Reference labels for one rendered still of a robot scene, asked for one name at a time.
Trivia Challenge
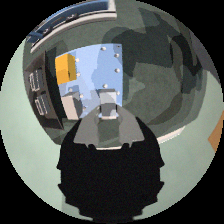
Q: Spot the yellow block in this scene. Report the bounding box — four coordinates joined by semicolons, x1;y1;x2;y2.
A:
55;54;77;85

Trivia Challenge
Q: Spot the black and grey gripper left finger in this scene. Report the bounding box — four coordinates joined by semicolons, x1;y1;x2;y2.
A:
56;105;101;170

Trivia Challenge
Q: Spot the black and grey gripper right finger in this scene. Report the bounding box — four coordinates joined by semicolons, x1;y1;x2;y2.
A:
116;104;165;168

